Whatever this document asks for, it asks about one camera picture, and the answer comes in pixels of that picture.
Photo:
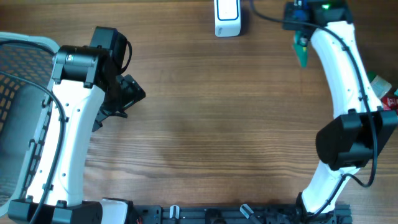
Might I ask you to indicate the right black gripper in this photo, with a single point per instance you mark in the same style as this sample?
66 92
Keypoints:
286 4

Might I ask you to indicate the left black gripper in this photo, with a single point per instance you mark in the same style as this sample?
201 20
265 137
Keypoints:
133 92

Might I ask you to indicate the green lid white jar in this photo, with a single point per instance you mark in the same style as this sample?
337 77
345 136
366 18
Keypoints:
379 85

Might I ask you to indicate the red coffee stick sachet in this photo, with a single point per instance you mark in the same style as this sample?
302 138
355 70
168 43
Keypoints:
389 102

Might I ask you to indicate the green snack bag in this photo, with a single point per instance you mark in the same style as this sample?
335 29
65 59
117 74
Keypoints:
300 45

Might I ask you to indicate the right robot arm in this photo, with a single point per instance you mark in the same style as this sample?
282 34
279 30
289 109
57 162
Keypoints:
360 126

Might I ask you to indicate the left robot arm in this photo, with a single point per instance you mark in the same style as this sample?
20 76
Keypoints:
88 84

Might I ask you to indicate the white barcode scanner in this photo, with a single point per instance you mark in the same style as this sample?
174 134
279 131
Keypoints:
227 18

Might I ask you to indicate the grey plastic mesh basket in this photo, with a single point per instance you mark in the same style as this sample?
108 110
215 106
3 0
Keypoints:
26 65

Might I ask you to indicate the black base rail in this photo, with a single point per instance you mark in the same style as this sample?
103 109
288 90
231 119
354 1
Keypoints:
282 213

